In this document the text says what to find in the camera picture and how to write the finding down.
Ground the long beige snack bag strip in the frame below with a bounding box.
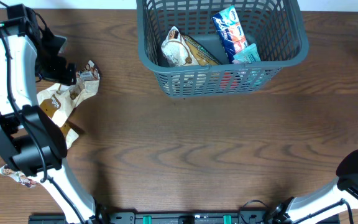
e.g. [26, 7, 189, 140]
[0, 60, 101, 189]

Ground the beige brown snack bag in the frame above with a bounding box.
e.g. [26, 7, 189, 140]
[160, 26, 200, 88]

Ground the orange cracker sleeve package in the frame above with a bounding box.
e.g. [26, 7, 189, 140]
[183, 34, 239, 90]

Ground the multicolour tissue pack strip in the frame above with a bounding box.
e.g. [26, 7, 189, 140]
[211, 5, 249, 64]

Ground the teal snack bar wrapper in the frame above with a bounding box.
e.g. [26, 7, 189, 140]
[232, 42, 262, 85]

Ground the grey plastic basket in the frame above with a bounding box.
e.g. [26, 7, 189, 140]
[136, 0, 309, 98]

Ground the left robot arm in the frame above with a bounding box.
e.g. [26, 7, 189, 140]
[0, 4, 110, 223]

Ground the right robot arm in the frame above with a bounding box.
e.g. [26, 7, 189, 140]
[264, 150, 358, 223]

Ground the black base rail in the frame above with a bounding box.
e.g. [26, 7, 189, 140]
[28, 210, 340, 224]

